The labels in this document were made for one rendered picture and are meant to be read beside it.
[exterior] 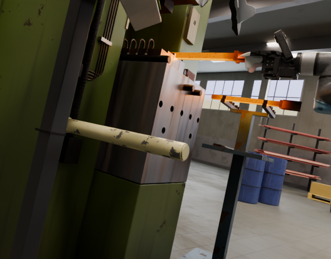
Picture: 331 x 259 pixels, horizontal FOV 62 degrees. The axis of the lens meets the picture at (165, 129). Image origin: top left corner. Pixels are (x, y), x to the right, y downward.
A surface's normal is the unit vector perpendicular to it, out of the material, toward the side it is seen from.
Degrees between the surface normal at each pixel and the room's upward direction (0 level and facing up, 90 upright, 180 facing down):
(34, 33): 90
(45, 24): 90
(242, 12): 122
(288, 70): 90
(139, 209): 90
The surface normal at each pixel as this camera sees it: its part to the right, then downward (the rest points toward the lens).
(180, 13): -0.50, -0.14
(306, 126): -0.70, -0.18
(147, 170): 0.84, 0.16
